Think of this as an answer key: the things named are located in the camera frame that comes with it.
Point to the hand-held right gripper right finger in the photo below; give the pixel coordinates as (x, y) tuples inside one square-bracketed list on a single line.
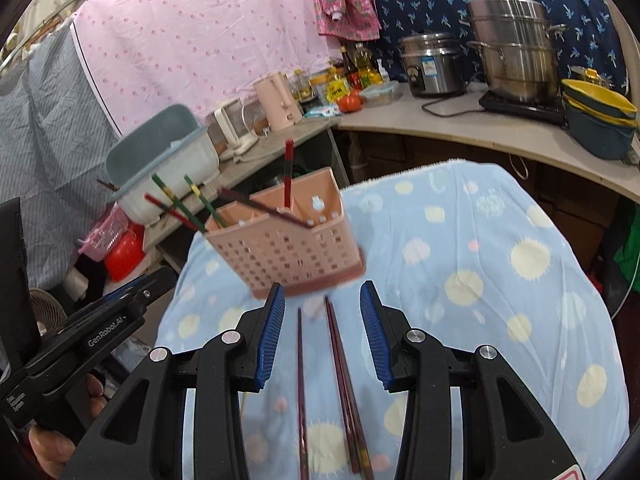
[(376, 340)]

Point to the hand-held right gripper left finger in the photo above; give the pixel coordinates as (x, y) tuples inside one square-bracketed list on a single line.
[(270, 340)]

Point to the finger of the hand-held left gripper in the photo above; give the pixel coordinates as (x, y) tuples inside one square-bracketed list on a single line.
[(122, 289), (159, 282)]

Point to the brown chopstick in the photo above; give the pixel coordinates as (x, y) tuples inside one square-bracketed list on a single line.
[(342, 390)]

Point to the maroon chopstick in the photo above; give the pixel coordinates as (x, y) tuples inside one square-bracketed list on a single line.
[(357, 425), (302, 400), (260, 206)]

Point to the red chopstick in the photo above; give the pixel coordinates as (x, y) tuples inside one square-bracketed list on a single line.
[(288, 170), (175, 214)]

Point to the pink perforated utensil basket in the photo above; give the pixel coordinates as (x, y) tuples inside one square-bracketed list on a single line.
[(290, 255)]

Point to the green chopstick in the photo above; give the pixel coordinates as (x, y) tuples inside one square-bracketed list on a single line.
[(202, 200), (172, 195)]

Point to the person's left hand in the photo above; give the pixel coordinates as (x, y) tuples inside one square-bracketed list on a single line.
[(50, 452)]

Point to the red plastic basin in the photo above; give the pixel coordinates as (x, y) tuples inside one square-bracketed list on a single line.
[(125, 255)]

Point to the small white fan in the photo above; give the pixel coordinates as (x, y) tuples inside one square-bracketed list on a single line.
[(47, 312)]

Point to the small pink plastic basket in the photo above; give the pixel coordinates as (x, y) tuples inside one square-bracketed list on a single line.
[(102, 235)]

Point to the blue dotted blanket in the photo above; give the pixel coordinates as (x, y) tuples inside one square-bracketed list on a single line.
[(475, 285)]

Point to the white dish drainer teal lid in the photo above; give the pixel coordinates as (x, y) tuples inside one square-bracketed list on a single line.
[(160, 160)]

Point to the blue striped cloth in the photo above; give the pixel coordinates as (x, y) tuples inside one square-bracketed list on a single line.
[(50, 135)]

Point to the white toaster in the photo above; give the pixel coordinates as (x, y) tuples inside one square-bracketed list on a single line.
[(230, 127)]

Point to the pink electric kettle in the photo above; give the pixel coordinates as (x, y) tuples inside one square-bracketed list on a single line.
[(277, 102)]

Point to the curved wooden counter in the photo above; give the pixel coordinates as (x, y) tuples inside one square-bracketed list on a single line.
[(475, 130)]

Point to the red tomato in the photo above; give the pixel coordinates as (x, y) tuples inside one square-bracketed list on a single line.
[(350, 102)]

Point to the clear plastic food container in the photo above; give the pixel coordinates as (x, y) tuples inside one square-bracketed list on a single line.
[(380, 94)]

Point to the pink dotted curtain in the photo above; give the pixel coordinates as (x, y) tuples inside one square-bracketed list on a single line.
[(200, 35)]

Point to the green bag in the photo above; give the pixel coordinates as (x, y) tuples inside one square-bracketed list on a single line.
[(627, 260)]

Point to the small white bottle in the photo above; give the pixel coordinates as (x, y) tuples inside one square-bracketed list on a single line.
[(383, 72)]

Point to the cooking oil bottle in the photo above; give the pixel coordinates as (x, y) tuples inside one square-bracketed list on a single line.
[(365, 65)]

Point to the black induction cooker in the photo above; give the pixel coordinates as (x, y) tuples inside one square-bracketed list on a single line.
[(525, 108)]

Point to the steel rice cooker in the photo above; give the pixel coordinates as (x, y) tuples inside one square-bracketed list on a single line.
[(432, 67)]

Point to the dark sauce bottle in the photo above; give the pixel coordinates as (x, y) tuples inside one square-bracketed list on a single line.
[(346, 62)]

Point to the stacked blue yellow bowls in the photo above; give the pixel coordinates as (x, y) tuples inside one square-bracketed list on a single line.
[(597, 125)]

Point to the stainless steel steamer pot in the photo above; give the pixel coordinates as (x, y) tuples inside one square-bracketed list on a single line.
[(515, 50)]

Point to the navy printed cloth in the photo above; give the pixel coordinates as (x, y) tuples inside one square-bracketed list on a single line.
[(425, 10)]

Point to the pink floral garment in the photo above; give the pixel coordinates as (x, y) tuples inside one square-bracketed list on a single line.
[(345, 0)]

